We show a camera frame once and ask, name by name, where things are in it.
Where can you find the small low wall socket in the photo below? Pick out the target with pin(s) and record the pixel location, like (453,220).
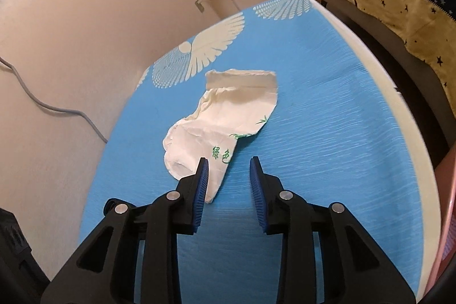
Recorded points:
(200,5)

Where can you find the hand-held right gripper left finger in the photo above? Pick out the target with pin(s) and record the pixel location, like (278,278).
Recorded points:
(201,197)

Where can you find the pink plastic basin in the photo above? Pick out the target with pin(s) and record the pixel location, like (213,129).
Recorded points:
(447,218)

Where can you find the blue patterned table cover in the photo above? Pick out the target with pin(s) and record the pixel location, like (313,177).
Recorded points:
(409,147)

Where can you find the white plastic wrapper green print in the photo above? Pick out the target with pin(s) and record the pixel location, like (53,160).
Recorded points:
(213,118)

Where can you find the blue feather-print table cloth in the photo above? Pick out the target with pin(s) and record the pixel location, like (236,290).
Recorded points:
(320,111)

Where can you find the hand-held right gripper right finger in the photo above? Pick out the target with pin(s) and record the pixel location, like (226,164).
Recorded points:
(257,197)

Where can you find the dark bed frame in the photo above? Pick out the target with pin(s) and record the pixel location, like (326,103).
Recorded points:
(402,76)

